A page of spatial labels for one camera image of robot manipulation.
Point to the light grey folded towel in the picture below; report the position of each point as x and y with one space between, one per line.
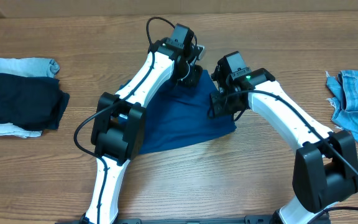
26 67

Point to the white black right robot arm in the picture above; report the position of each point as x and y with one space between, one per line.
326 163

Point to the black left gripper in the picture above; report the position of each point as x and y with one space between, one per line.
192 79

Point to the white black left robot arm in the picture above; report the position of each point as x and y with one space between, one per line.
119 122

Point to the teal blue shirt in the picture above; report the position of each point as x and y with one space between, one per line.
177 117

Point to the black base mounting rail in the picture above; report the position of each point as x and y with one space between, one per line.
191 221

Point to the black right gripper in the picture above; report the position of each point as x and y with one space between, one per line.
217 104

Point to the light blue denim shorts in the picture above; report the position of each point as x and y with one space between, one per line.
344 87

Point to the folded black garment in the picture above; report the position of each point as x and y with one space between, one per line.
31 103

